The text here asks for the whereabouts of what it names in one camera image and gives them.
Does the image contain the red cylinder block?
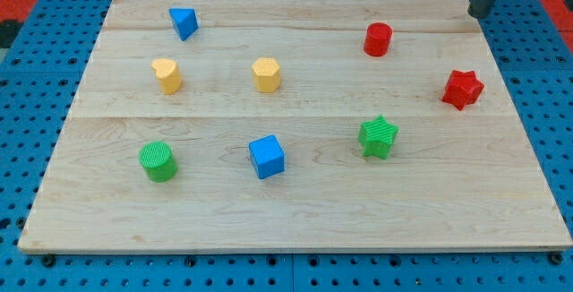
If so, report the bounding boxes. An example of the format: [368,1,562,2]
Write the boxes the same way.
[363,22,393,57]

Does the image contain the green star block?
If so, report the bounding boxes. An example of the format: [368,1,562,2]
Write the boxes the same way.
[358,116,399,159]

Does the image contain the red star block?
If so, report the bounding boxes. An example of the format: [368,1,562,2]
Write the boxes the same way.
[441,70,484,111]

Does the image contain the blue cube block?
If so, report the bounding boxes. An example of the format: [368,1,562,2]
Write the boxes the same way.
[248,134,285,179]

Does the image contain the yellow hexagon block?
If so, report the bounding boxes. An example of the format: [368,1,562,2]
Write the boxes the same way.
[252,57,281,93]

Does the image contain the wooden board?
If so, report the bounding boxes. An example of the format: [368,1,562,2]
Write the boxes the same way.
[19,0,572,254]

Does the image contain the yellow heart block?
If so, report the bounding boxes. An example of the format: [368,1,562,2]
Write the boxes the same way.
[151,58,183,95]

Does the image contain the green cylinder block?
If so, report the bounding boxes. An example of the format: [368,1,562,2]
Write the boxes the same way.
[138,141,178,183]

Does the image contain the blue triangle block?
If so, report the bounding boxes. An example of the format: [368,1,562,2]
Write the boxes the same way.
[169,8,199,41]

